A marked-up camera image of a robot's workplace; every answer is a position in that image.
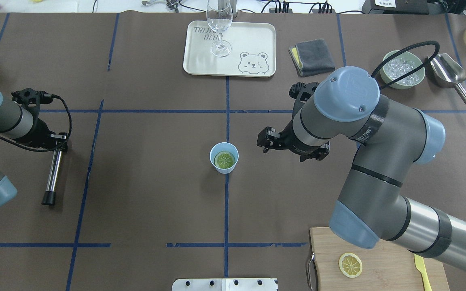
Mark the wooden cutting board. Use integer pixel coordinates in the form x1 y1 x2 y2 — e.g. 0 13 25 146
308 227 449 291

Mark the grey folded cloth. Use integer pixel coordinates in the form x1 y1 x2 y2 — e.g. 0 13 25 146
288 38 335 77

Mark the blue paper cup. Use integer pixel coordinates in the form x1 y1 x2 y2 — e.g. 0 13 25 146
209 142 239 174

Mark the wine glass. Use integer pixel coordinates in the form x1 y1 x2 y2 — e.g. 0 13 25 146
206 0 233 58

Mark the green bowl of ice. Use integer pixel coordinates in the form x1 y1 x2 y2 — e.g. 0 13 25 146
379 51 426 90

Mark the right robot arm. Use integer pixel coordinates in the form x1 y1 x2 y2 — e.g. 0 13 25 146
257 66 466 271

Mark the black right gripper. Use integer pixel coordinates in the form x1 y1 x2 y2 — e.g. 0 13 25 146
256 82 330 162

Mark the steel ice scoop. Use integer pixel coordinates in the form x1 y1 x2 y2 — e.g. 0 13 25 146
429 53 466 105

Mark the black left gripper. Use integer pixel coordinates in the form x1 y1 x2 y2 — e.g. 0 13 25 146
11 88 70 153

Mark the steel muddler black tip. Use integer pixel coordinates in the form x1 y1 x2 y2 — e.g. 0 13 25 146
41 148 63 206

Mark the yellow plastic knife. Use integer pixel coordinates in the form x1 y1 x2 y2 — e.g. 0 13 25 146
413 254 432 291

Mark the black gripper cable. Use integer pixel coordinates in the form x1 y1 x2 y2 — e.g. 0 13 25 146
371 40 441 89

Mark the lemon slice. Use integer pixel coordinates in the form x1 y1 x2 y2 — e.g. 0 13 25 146
338 252 363 278
213 151 236 169

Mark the lemon slice on board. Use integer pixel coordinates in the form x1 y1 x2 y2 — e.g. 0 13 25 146
338 252 363 278

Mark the cream bear tray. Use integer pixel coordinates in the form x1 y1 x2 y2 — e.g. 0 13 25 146
183 20 277 78

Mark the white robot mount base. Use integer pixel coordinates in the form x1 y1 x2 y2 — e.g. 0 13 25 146
172 277 279 291

